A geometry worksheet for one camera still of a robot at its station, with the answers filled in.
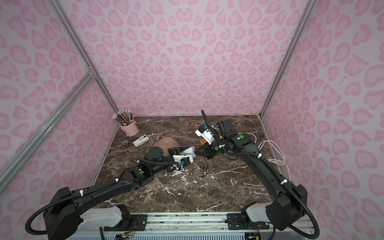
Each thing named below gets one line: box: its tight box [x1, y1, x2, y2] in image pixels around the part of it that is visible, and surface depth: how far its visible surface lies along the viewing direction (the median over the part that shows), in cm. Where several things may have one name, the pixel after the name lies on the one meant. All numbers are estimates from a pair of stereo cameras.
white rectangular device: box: [133, 134, 150, 147], surface depth 105 cm
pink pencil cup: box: [119, 120, 139, 137], surface depth 106 cm
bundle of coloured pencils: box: [111, 109, 136, 126], surface depth 105 cm
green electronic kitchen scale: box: [180, 146, 197, 158], surface depth 72 cm
